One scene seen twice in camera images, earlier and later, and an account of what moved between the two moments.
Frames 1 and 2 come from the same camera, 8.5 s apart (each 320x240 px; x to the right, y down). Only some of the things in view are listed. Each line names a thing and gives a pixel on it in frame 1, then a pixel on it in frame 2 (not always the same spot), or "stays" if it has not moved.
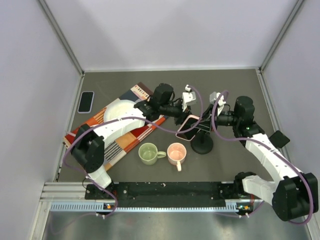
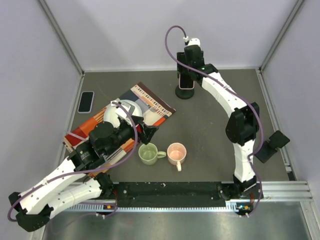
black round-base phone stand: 202,143 → 184,94
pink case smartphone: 189,135 → 185,82
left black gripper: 182,116 → 147,132
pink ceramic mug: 176,154 stays
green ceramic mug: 148,154 stays
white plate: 115,109 stays
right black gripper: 207,117 → 181,57
